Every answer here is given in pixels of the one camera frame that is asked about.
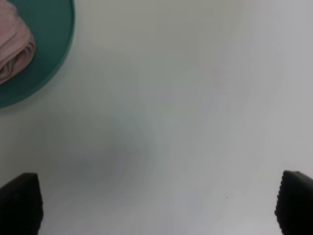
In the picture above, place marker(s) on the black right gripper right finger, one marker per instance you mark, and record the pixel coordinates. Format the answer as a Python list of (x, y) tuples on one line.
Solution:
[(294, 208)]

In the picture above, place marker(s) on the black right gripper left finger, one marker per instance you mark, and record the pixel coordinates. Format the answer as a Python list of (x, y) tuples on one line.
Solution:
[(21, 206)]

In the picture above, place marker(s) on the pink towel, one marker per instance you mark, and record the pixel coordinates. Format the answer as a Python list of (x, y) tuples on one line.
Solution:
[(17, 43)]

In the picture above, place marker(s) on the teal round plate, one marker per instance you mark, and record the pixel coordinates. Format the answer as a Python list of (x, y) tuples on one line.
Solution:
[(52, 23)]

